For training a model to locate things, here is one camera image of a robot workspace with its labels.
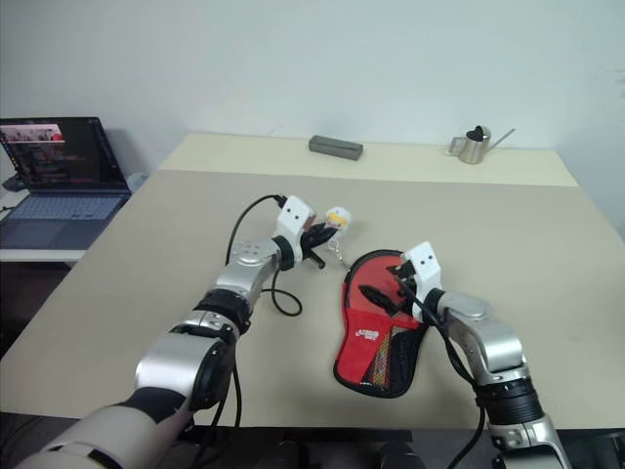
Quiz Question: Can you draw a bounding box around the dark rounded shape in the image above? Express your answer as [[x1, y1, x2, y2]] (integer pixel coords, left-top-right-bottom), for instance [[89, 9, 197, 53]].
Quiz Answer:
[[375, 442, 424, 469]]

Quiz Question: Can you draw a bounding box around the dark blue open laptop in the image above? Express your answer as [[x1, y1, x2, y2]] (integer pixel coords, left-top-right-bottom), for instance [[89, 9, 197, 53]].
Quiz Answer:
[[0, 115, 133, 250]]

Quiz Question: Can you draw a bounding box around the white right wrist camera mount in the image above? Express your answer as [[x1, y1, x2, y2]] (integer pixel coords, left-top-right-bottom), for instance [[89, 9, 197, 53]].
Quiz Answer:
[[400, 240, 445, 320]]

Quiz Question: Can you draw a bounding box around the steel watering can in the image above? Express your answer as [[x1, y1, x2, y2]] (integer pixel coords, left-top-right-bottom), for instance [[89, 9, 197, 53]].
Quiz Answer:
[[446, 124, 517, 166]]

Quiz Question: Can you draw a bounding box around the black table frame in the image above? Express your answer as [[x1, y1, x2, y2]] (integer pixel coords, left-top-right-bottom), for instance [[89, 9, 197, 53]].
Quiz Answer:
[[183, 423, 499, 447]]

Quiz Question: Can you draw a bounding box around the red table tennis paddle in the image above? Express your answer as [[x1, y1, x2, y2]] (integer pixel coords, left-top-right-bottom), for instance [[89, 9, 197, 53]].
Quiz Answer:
[[347, 252, 414, 388]]

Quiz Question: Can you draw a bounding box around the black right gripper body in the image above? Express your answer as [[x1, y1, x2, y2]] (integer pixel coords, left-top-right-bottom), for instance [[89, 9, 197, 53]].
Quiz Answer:
[[394, 265, 421, 315]]

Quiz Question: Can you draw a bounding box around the black left body cable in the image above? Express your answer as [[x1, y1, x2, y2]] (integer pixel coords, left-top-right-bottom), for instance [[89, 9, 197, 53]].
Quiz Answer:
[[193, 360, 244, 469]]

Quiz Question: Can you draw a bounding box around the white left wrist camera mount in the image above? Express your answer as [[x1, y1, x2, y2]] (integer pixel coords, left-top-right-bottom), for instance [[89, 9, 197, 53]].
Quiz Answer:
[[274, 194, 317, 261]]

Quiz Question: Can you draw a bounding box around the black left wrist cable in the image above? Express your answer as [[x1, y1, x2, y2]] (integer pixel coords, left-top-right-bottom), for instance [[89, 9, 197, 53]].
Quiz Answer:
[[229, 193, 304, 318]]

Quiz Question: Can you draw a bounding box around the grey rectangular box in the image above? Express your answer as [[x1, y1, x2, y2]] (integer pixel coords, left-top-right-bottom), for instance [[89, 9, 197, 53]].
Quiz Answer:
[[308, 135, 365, 163]]

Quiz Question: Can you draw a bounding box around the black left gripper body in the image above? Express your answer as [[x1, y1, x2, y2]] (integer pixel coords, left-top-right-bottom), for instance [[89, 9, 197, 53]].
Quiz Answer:
[[298, 223, 327, 271]]

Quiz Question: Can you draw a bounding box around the white yellow plush zipper charm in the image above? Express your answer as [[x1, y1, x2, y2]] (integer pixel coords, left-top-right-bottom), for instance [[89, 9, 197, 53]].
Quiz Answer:
[[324, 206, 354, 269]]

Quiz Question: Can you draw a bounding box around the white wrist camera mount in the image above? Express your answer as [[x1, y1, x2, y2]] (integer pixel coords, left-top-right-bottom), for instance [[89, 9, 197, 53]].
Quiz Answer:
[[274, 194, 317, 261], [400, 240, 445, 320]]

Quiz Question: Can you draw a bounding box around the black red paddle case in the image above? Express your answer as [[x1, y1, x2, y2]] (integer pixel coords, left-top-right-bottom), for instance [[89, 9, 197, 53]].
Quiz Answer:
[[333, 248, 432, 400]]

